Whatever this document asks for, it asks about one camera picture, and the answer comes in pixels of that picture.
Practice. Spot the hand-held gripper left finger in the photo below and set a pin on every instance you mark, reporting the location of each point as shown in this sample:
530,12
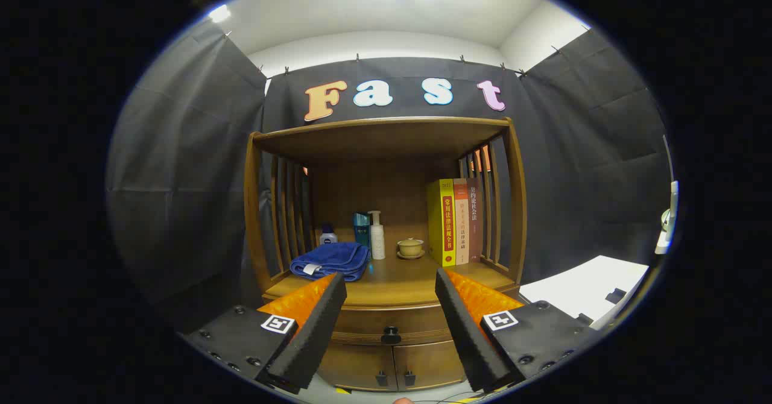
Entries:
313,331

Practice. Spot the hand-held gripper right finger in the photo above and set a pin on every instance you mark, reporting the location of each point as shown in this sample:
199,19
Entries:
467,331

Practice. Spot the wooden drawer with black knob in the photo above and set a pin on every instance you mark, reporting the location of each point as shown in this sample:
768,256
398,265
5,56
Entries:
374,319

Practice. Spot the wooden cabinet door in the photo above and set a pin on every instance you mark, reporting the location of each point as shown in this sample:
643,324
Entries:
356,365
431,362

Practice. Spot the wooden countertop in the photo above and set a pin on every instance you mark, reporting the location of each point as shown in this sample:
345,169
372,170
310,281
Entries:
398,280

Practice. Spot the wooden cabinet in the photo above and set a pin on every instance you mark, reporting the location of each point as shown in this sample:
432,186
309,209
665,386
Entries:
386,145

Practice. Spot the folded blue towel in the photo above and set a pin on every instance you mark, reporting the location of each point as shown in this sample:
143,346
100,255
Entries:
332,259

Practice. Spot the ceramic saucer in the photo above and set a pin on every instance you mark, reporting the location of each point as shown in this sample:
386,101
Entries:
411,256

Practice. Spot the small white bottle blue cap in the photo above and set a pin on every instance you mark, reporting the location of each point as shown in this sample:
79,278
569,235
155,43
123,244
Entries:
328,237

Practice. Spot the lidded ceramic tea cup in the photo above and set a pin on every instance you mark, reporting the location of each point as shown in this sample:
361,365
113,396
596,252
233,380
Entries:
410,246

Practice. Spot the orange and cream book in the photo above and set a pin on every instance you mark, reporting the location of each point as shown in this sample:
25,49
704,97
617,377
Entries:
461,223

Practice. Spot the brown book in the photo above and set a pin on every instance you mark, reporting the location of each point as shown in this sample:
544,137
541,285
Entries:
474,223

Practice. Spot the white pump bottle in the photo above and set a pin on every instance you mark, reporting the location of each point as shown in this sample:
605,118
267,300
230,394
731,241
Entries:
377,241

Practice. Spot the thick yellow book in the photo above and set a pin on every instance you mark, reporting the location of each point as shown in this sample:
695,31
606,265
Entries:
437,223

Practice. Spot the tall blue bottle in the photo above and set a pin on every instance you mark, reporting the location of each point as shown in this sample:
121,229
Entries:
361,229

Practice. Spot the white device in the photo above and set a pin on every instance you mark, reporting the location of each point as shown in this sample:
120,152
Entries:
670,211

